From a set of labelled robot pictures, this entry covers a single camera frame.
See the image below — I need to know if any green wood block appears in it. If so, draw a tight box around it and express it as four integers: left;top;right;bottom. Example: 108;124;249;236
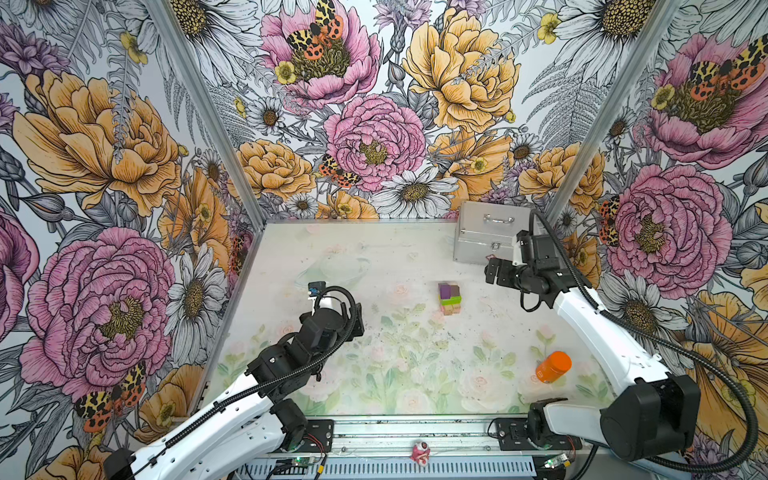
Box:
440;295;462;306

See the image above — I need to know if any natural wood block with hole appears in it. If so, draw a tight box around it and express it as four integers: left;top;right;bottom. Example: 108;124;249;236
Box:
440;304;462;316

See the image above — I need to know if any purple wood block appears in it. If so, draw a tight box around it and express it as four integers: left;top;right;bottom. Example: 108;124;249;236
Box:
438;283;453;300

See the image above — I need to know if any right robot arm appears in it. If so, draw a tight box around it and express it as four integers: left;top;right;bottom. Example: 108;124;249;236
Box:
485;257;700;461

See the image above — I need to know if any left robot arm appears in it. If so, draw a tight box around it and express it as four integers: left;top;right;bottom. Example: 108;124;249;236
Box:
103;303;364;479

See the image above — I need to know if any silver metal first-aid case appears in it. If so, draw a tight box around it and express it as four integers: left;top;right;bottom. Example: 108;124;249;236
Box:
453;201;530;265

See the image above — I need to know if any orange plastic bottle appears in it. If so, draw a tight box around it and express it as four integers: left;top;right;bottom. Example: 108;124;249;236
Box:
535;351;572;384

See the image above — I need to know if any small pink red toy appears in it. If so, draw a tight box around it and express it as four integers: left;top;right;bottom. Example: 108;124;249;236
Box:
410;441;431;467

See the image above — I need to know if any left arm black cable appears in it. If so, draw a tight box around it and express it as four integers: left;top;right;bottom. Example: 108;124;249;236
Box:
125;286;361;475

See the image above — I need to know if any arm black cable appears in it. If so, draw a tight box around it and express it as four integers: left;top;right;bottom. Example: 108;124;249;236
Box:
527;209;760;474
125;286;361;475

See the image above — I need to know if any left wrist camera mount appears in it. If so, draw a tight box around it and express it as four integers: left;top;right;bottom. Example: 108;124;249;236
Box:
307;281;327;301

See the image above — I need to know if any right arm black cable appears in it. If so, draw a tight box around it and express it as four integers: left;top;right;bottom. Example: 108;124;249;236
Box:
527;209;760;474

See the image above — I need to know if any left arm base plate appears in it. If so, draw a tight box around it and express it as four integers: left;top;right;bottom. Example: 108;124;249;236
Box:
281;419;335;454

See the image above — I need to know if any aluminium front rail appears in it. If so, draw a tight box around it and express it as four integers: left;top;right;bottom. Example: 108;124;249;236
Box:
161;413;661;480

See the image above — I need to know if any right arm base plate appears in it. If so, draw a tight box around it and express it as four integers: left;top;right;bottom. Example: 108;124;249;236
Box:
487;417;583;452

